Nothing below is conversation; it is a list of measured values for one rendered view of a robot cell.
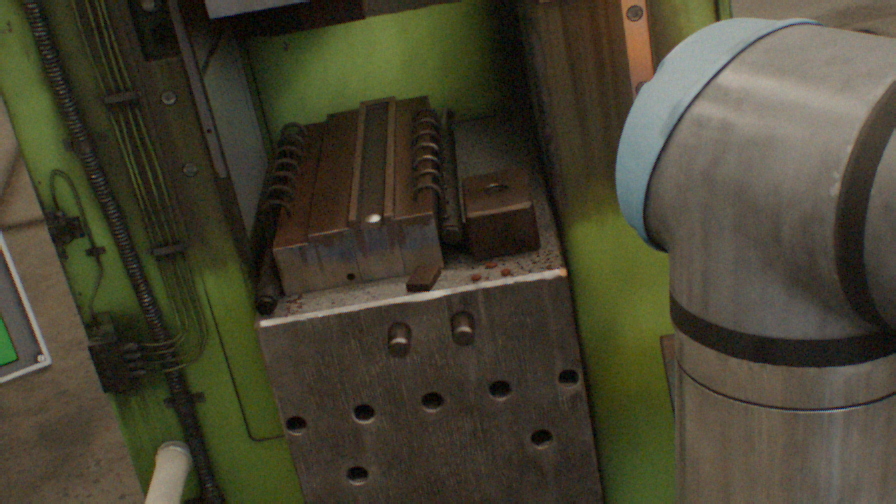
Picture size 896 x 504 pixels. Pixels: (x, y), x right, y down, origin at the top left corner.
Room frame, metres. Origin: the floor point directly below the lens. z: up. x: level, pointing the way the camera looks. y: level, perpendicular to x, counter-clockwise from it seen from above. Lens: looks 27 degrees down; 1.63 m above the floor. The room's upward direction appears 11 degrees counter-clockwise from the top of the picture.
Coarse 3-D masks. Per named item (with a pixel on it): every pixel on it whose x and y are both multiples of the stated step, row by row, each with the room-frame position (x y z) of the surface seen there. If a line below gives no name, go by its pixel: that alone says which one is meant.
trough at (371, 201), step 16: (368, 112) 1.81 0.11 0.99; (384, 112) 1.80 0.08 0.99; (368, 128) 1.75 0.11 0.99; (384, 128) 1.74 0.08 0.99; (368, 144) 1.69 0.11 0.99; (384, 144) 1.67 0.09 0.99; (368, 160) 1.63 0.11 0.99; (384, 160) 1.62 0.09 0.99; (368, 176) 1.57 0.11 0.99; (384, 176) 1.56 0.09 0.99; (368, 192) 1.52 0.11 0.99; (384, 192) 1.51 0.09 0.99; (368, 208) 1.47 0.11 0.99; (368, 224) 1.42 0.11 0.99; (384, 224) 1.41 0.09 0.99
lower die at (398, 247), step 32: (320, 128) 1.81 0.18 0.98; (352, 128) 1.75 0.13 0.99; (320, 160) 1.65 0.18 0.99; (352, 160) 1.63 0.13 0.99; (320, 192) 1.54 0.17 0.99; (352, 192) 1.49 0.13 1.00; (288, 224) 1.48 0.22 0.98; (320, 224) 1.44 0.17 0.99; (352, 224) 1.41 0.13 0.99; (416, 224) 1.41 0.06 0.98; (288, 256) 1.42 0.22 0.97; (320, 256) 1.41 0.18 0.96; (352, 256) 1.41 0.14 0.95; (384, 256) 1.41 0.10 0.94; (416, 256) 1.41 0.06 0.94; (288, 288) 1.42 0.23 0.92; (320, 288) 1.41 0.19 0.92
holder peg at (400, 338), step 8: (392, 328) 1.34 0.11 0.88; (400, 328) 1.34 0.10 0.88; (408, 328) 1.35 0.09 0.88; (392, 336) 1.32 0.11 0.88; (400, 336) 1.32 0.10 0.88; (408, 336) 1.33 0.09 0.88; (392, 344) 1.31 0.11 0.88; (400, 344) 1.31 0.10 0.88; (408, 344) 1.31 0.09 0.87; (392, 352) 1.31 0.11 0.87; (400, 352) 1.31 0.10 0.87; (408, 352) 1.31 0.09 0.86
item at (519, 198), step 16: (480, 176) 1.51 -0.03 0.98; (496, 176) 1.50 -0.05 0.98; (512, 176) 1.49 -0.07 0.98; (464, 192) 1.48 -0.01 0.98; (480, 192) 1.46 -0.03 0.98; (496, 192) 1.47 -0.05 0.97; (512, 192) 1.44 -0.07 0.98; (528, 192) 1.44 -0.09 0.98; (464, 208) 1.43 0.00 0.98; (480, 208) 1.42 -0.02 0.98; (496, 208) 1.41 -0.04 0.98; (512, 208) 1.40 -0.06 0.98; (528, 208) 1.40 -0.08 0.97; (480, 224) 1.40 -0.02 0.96; (496, 224) 1.40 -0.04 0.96; (512, 224) 1.40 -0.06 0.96; (528, 224) 1.40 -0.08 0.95; (480, 240) 1.40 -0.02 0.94; (496, 240) 1.40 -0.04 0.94; (512, 240) 1.40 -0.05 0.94; (528, 240) 1.40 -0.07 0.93; (480, 256) 1.40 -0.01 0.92
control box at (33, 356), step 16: (0, 240) 1.34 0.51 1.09; (0, 256) 1.33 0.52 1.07; (0, 272) 1.32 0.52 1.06; (16, 272) 1.33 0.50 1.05; (0, 288) 1.31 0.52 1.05; (16, 288) 1.32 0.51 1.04; (0, 304) 1.30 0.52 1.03; (16, 304) 1.31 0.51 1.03; (16, 320) 1.30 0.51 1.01; (32, 320) 1.30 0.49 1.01; (16, 336) 1.28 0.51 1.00; (32, 336) 1.29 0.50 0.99; (16, 352) 1.28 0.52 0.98; (32, 352) 1.28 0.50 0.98; (48, 352) 1.28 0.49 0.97; (0, 368) 1.26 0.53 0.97; (16, 368) 1.26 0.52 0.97; (32, 368) 1.27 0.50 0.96; (48, 368) 1.31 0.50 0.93; (0, 384) 1.26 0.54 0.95
